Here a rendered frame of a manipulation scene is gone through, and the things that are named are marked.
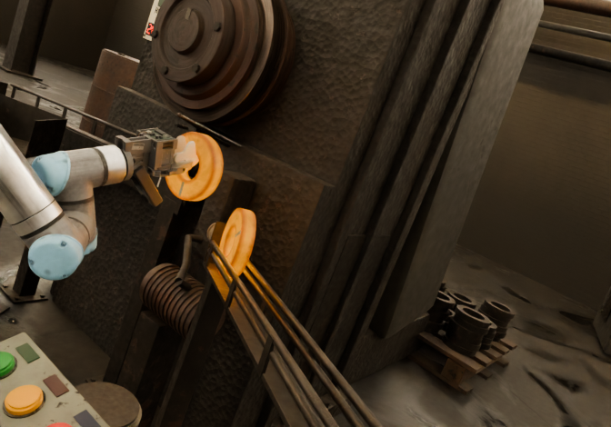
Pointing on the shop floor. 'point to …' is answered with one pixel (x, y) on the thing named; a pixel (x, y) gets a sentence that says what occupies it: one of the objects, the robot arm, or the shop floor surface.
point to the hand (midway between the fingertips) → (195, 158)
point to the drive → (449, 191)
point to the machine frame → (309, 168)
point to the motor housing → (158, 335)
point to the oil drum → (107, 87)
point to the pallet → (465, 338)
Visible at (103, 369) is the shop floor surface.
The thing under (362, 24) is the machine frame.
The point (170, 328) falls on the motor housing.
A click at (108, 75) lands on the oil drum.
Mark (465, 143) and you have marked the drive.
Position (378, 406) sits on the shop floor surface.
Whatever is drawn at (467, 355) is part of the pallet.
